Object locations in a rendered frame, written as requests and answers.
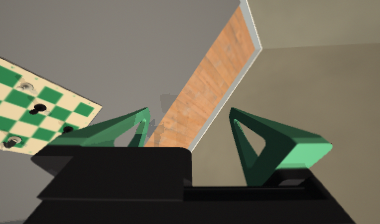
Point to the white pawn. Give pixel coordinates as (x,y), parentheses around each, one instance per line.
(25,86)

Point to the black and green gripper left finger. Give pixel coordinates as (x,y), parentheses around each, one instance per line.
(103,134)

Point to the black chess piece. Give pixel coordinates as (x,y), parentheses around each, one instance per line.
(67,129)
(38,108)

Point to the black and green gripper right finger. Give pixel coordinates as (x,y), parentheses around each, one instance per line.
(286,147)

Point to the green and cream chessboard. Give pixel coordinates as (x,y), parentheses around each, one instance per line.
(64,108)

